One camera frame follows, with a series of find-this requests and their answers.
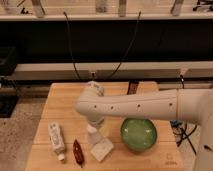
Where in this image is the white ceramic cup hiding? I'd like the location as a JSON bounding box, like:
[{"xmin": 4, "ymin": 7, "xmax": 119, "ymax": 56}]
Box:
[{"xmin": 88, "ymin": 129, "xmax": 103, "ymax": 145}]

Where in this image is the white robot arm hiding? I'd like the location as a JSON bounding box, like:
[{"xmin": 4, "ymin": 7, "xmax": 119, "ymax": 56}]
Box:
[{"xmin": 75, "ymin": 81, "xmax": 213, "ymax": 171}]

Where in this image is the white eraser block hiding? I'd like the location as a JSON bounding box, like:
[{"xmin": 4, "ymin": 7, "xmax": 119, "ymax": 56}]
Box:
[{"xmin": 91, "ymin": 138, "xmax": 114, "ymax": 162}]

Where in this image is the dark red pepper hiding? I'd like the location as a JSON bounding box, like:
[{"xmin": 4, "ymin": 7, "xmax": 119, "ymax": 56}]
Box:
[{"xmin": 73, "ymin": 140, "xmax": 84, "ymax": 166}]

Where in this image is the white tube with cap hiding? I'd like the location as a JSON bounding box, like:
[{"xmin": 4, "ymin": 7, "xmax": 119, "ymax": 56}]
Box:
[{"xmin": 48, "ymin": 122, "xmax": 66, "ymax": 162}]

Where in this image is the green bowl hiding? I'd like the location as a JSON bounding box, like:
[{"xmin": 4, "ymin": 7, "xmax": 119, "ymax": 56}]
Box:
[{"xmin": 120, "ymin": 118, "xmax": 157, "ymax": 152}]

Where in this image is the brown table clamp block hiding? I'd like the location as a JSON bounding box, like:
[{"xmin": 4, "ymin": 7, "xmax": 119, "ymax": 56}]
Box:
[{"xmin": 127, "ymin": 82, "xmax": 138, "ymax": 95}]

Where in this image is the white wall outlet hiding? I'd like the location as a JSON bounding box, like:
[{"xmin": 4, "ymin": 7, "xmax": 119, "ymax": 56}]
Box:
[{"xmin": 89, "ymin": 70, "xmax": 97, "ymax": 80}]

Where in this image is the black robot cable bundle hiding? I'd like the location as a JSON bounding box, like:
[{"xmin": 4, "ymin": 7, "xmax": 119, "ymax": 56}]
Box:
[{"xmin": 170, "ymin": 119, "xmax": 199, "ymax": 156}]

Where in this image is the left black hanging cable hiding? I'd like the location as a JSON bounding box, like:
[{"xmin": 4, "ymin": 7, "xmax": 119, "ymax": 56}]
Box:
[{"xmin": 62, "ymin": 11, "xmax": 82, "ymax": 81}]

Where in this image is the black hanging cable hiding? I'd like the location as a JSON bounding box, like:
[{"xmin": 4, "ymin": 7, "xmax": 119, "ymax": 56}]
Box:
[
  {"xmin": 105, "ymin": 10, "xmax": 142, "ymax": 81},
  {"xmin": 62, "ymin": 11, "xmax": 82, "ymax": 81}
]

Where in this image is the right black hanging cable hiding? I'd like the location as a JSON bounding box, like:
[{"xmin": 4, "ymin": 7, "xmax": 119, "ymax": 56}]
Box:
[{"xmin": 105, "ymin": 10, "xmax": 142, "ymax": 81}]

